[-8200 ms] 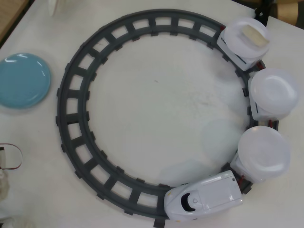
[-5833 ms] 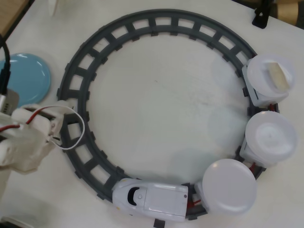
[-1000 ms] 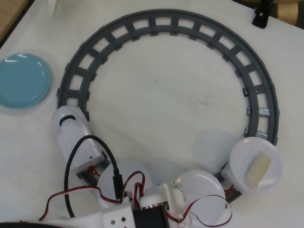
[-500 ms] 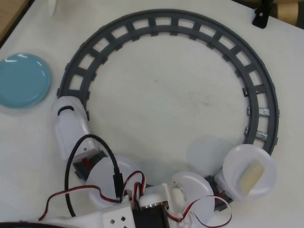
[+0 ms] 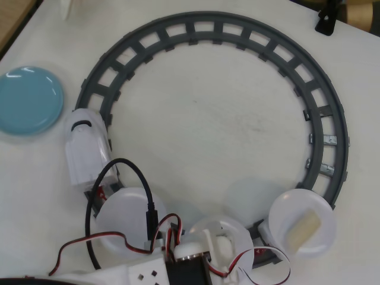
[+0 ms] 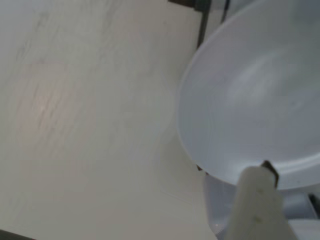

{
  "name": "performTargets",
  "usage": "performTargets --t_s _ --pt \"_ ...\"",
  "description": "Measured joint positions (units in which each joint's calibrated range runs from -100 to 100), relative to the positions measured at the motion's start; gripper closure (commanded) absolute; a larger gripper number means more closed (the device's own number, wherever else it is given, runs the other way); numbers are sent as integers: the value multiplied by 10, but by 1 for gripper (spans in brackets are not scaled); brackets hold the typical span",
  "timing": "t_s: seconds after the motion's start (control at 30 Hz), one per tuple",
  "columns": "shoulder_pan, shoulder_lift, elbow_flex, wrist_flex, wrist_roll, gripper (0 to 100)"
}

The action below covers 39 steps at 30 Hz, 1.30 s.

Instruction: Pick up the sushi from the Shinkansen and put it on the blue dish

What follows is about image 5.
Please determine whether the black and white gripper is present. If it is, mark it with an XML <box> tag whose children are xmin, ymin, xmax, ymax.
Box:
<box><xmin>164</xmin><ymin>227</ymin><xmax>242</xmax><ymax>285</ymax></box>

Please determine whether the white translucent dish wagon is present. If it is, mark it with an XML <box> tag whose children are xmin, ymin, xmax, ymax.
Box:
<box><xmin>257</xmin><ymin>189</ymin><xmax>338</xmax><ymax>257</ymax></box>
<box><xmin>94</xmin><ymin>186</ymin><xmax>167</xmax><ymax>254</ymax></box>
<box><xmin>188</xmin><ymin>218</ymin><xmax>254</xmax><ymax>281</ymax></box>

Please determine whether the yellow toy sushi piece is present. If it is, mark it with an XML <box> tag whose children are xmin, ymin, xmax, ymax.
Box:
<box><xmin>286</xmin><ymin>209</ymin><xmax>324</xmax><ymax>247</ymax></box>

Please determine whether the white Shinkansen toy locomotive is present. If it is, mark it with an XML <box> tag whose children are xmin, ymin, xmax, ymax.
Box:
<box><xmin>64</xmin><ymin>107</ymin><xmax>116</xmax><ymax>194</ymax></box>

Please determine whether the blue round dish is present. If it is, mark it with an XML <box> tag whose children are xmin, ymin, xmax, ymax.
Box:
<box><xmin>0</xmin><ymin>65</ymin><xmax>65</xmax><ymax>140</ymax></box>

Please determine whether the black red-rimmed object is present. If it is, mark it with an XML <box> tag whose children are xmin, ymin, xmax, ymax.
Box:
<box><xmin>0</xmin><ymin>274</ymin><xmax>71</xmax><ymax>285</ymax></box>

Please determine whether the black clamp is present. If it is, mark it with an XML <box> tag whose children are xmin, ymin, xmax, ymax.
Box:
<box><xmin>314</xmin><ymin>0</ymin><xmax>343</xmax><ymax>37</ymax></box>

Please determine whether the brown cardboard tube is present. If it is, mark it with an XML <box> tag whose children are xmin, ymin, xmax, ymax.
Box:
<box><xmin>338</xmin><ymin>0</ymin><xmax>380</xmax><ymax>34</ymax></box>

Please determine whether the red white black servo wire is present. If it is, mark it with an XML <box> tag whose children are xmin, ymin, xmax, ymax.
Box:
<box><xmin>48</xmin><ymin>213</ymin><xmax>187</xmax><ymax>276</ymax></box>
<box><xmin>207</xmin><ymin>245</ymin><xmax>294</xmax><ymax>285</ymax></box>

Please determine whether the black USB cable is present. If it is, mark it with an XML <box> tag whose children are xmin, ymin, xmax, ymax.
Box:
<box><xmin>85</xmin><ymin>158</ymin><xmax>160</xmax><ymax>270</ymax></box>

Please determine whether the grey circular toy rail track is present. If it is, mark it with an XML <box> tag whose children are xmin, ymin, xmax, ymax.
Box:
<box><xmin>74</xmin><ymin>11</ymin><xmax>352</xmax><ymax>265</ymax></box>

